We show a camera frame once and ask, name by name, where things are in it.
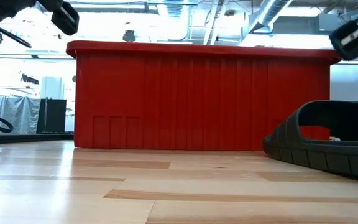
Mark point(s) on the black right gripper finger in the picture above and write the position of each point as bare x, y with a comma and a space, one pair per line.
350, 40

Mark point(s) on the dark hanging ceiling lamp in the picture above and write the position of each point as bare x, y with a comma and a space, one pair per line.
129, 36

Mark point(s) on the black table frame rail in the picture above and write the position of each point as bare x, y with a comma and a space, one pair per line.
33, 137

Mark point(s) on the grey cloth cover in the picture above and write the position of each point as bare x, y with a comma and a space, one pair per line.
17, 115

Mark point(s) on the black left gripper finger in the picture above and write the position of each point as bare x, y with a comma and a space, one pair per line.
65, 20

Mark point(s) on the red plastic bin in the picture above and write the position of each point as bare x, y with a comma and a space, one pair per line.
166, 99

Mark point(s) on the white cabinet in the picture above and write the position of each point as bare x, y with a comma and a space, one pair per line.
52, 87

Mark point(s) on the silver ceiling air duct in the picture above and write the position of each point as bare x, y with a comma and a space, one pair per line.
272, 12

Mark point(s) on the black cabinet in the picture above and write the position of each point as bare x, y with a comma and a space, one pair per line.
53, 116

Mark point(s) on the dark grey foam slide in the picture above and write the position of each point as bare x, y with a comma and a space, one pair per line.
322, 155

